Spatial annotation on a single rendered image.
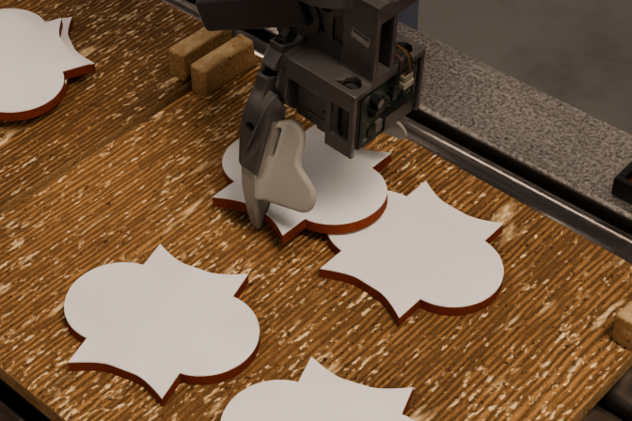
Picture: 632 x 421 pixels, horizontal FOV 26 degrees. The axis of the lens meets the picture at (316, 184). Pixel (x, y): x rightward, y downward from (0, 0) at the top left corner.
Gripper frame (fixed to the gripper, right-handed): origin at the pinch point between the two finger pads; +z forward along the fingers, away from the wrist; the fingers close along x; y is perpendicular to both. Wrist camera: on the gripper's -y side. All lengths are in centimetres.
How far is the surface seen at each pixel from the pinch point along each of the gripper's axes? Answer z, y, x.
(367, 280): -0.1, 10.1, -4.5
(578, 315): 0.4, 22.1, 3.3
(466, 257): -0.3, 13.7, 1.8
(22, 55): 0.5, -25.6, -4.9
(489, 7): 97, -73, 140
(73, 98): 2.2, -20.4, -4.2
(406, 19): 28, -28, 50
